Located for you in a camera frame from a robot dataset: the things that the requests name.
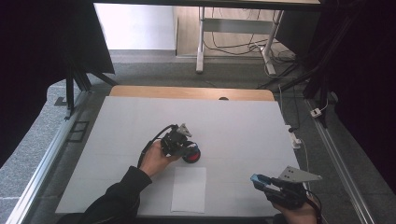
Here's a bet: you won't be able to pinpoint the person's left hand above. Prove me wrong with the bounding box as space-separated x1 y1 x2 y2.
138 140 181 178

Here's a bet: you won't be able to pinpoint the large white table cover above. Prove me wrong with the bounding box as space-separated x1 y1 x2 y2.
55 95 309 217

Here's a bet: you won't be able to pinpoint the white power strip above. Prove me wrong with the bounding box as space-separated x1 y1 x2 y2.
285 124 303 149

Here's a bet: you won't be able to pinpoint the white paper sheet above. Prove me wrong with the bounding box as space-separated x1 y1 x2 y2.
170 166 207 215

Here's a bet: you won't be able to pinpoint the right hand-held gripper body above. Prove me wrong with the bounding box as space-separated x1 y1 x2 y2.
264 165 323 210

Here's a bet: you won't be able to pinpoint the black curtain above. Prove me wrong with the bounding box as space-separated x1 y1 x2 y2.
0 0 116 167
275 0 396 195

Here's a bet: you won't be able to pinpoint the white metal desk frame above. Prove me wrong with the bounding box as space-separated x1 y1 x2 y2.
195 6 284 77

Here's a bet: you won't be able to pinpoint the aluminium floor rail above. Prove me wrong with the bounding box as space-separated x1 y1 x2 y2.
304 98 378 224
6 91 92 224

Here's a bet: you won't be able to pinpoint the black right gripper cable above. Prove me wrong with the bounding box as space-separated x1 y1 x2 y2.
304 189 323 224

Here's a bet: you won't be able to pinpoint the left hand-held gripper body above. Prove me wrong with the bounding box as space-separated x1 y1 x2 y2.
162 123 192 158

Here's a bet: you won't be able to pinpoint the person's right hand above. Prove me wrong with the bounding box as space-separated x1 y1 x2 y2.
272 196 321 224

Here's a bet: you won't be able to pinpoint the black tripod stand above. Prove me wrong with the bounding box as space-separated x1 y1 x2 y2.
55 60 120 121

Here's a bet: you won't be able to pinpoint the black floor cables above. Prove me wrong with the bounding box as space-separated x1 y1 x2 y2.
204 7 297 63

